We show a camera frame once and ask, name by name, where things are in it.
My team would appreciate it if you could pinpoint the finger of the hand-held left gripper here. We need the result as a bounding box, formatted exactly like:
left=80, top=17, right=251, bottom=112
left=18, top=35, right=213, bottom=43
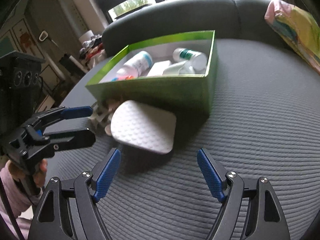
left=37, top=127, right=96, bottom=153
left=22, top=106, right=94, bottom=131

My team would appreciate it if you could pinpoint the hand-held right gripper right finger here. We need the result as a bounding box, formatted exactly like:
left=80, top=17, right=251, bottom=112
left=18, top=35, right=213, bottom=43
left=197, top=148, right=292, bottom=240

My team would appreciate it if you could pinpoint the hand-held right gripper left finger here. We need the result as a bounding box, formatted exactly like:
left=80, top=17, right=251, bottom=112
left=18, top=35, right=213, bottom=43
left=27, top=148, right=122, bottom=240

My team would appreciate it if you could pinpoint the clear plastic hair clip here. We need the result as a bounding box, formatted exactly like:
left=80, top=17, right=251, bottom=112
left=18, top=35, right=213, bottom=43
left=89, top=102, right=113, bottom=128

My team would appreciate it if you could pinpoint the orange cap bottle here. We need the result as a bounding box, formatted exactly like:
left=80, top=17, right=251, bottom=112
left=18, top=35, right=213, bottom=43
left=110, top=73, right=137, bottom=82

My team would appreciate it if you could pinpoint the white triangular dotted plug adapter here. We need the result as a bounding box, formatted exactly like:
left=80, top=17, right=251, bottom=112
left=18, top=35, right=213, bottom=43
left=110, top=100, right=177, bottom=155

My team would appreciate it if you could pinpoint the white bottle blue label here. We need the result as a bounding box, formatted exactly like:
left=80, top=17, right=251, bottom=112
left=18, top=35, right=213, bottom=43
left=116, top=51, right=154, bottom=78

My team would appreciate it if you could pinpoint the green cardboard box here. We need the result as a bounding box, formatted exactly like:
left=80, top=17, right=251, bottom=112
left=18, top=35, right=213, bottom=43
left=85, top=30, right=218, bottom=121

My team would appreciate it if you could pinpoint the white charger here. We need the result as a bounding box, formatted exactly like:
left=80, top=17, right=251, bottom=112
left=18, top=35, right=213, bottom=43
left=146, top=60, right=173, bottom=77

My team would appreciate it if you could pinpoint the white round plug adapter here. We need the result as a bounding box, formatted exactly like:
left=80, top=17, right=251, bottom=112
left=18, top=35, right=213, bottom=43
left=162, top=60, right=196, bottom=76

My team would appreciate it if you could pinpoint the white bottle green label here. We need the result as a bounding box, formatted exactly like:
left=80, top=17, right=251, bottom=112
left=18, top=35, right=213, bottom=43
left=172, top=48, right=208, bottom=72

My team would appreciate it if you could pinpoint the person's left forearm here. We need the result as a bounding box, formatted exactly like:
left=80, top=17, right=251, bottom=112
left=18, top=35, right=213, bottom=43
left=0, top=165, right=36, bottom=233

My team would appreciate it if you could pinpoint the person's left hand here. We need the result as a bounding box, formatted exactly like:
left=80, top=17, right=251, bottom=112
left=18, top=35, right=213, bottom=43
left=6, top=158, right=48, bottom=188

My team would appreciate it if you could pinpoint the black dustpan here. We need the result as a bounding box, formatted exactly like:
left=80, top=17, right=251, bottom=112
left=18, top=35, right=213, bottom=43
left=59, top=53, right=83, bottom=73

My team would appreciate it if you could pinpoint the pile of clothes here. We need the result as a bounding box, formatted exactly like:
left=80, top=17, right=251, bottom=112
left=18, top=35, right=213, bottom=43
left=78, top=36, right=107, bottom=71

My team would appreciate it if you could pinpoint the wooden cabinet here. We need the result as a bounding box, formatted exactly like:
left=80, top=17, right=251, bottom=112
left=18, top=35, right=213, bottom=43
left=0, top=17, right=66, bottom=101

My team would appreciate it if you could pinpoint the white paper roll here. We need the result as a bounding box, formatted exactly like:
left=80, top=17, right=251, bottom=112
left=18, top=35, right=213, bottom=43
left=78, top=30, right=94, bottom=43

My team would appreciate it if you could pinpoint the long dark planter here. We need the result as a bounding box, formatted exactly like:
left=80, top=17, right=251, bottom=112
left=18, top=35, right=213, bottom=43
left=113, top=3, right=153, bottom=21

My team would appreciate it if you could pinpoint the colourful printed blanket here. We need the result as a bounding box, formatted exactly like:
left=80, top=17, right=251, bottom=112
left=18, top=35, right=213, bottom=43
left=264, top=0, right=320, bottom=75

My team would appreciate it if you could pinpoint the black cable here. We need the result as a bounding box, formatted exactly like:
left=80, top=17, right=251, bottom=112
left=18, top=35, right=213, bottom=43
left=0, top=179, right=24, bottom=240

